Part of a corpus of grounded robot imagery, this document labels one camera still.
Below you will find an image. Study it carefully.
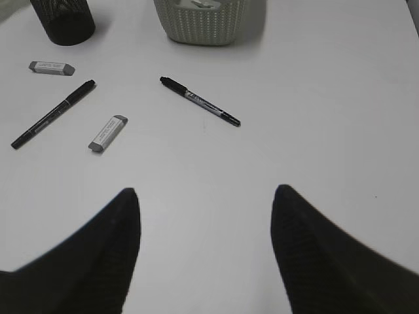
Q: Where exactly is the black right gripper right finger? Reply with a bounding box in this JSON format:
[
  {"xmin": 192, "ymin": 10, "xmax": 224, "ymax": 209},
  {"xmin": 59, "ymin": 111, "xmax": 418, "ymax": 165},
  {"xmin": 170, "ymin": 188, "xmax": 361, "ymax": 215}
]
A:
[{"xmin": 270, "ymin": 184, "xmax": 418, "ymax": 313}]

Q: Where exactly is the black mesh pen holder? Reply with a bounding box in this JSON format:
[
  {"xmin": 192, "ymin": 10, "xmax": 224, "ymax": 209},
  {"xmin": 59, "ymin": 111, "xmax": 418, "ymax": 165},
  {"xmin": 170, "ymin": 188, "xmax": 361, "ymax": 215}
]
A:
[{"xmin": 30, "ymin": 0, "xmax": 96, "ymax": 46}]

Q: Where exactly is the grey white eraser middle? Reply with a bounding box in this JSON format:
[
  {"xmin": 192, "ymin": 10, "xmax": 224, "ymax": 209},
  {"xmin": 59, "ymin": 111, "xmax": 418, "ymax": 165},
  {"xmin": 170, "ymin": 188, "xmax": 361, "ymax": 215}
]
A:
[{"xmin": 28, "ymin": 61, "xmax": 75, "ymax": 76}]

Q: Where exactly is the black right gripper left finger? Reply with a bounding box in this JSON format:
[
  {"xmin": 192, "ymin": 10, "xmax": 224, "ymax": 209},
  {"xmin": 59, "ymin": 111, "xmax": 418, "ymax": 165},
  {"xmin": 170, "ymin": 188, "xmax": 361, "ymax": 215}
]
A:
[{"xmin": 1, "ymin": 188, "xmax": 141, "ymax": 313}]

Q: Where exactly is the grey white eraser right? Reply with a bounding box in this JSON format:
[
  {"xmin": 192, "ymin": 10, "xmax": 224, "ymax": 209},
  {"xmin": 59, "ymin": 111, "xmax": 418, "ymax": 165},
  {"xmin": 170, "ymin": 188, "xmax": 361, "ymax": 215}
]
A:
[{"xmin": 88, "ymin": 115, "xmax": 128, "ymax": 153}]

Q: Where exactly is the grey white eraser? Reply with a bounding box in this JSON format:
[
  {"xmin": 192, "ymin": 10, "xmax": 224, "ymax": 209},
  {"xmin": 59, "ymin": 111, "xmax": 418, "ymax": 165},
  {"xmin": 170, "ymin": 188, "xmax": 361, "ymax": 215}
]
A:
[
  {"xmin": 88, "ymin": 115, "xmax": 128, "ymax": 153},
  {"xmin": 28, "ymin": 61, "xmax": 75, "ymax": 76}
]

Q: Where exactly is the black marker pen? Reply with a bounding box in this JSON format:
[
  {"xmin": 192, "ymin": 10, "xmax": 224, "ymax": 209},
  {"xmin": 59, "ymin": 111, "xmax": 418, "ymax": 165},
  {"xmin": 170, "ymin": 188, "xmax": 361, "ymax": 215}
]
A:
[
  {"xmin": 10, "ymin": 80, "xmax": 96, "ymax": 150},
  {"xmin": 160, "ymin": 77, "xmax": 241, "ymax": 127}
]

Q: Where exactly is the pale green woven basket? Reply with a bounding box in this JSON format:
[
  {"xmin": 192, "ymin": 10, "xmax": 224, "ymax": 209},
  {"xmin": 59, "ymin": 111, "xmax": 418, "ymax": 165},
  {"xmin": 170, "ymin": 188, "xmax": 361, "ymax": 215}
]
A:
[{"xmin": 154, "ymin": 1, "xmax": 267, "ymax": 46}]

